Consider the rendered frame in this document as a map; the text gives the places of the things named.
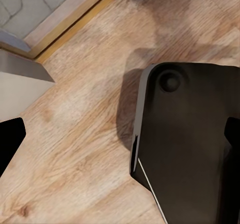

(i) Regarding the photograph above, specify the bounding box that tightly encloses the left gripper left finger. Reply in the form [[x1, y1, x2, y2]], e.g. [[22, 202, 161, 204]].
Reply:
[[0, 117, 26, 177]]

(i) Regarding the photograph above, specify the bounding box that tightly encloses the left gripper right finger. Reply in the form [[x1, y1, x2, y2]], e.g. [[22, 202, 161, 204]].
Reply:
[[224, 117, 240, 157]]

